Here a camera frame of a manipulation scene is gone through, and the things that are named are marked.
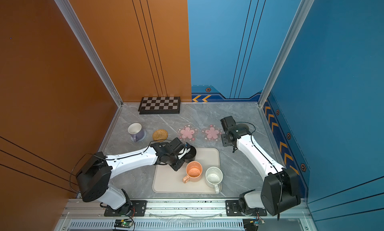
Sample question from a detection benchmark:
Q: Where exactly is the pink flower coaster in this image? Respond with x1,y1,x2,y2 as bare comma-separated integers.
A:
178,124,199,142
202,124,223,142

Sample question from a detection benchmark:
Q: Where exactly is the tan rattan round coaster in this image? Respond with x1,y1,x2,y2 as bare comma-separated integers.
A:
152,129,169,142

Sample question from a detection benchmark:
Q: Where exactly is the black mug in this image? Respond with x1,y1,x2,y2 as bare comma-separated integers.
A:
183,146,197,163

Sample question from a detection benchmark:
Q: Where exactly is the blue woven round coaster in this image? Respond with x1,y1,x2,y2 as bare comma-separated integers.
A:
130,129,147,142

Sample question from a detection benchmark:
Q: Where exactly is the purple mug white inside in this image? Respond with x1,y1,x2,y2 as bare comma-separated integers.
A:
128,123,143,136

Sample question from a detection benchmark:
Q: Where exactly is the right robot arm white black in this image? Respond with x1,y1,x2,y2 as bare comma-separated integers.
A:
222,120,301,216

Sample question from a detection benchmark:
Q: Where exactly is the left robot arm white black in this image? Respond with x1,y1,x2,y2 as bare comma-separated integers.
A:
76,141,197,217

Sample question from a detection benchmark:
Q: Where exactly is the beige serving tray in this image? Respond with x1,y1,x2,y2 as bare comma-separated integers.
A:
152,146,223,195

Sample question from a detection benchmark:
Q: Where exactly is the orange pink mug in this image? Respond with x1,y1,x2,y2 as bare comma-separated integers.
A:
183,161,203,184

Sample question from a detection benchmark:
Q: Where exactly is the brown white chessboard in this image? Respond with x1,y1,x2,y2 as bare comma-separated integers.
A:
138,96,181,114

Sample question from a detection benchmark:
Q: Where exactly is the green circuit board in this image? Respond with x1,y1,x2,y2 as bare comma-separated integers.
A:
114,219,136,231

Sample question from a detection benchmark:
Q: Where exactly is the right small circuit board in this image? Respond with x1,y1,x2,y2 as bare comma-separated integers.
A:
243,219,265,231

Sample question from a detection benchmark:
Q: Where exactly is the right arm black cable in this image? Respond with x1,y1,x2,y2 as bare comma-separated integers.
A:
232,121,284,221

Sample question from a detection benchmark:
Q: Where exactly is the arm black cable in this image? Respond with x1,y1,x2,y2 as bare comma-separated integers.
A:
232,121,284,221
69,139,169,194

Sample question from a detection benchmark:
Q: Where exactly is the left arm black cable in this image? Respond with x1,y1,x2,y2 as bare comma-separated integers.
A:
69,139,169,194

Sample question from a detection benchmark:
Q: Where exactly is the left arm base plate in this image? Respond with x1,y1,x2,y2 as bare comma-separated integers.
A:
104,200,147,218

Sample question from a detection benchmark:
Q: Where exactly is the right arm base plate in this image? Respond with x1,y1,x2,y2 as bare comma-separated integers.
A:
225,200,268,217

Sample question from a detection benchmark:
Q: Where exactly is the aluminium rail frame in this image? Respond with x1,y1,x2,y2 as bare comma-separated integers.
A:
54,198,317,231

